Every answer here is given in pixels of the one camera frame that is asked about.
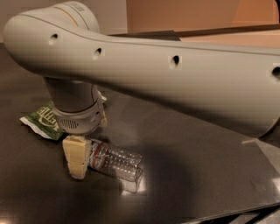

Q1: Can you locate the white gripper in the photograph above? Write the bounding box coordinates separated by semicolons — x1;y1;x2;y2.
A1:
52;92;108;179

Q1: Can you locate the clear plastic water bottle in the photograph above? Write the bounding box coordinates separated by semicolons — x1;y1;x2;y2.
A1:
88;139;144;193

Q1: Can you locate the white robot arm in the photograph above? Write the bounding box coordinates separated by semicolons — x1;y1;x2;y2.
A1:
3;2;280;145

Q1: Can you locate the green Kettle chip bag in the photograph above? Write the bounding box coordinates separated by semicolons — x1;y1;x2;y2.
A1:
20;101;63;141

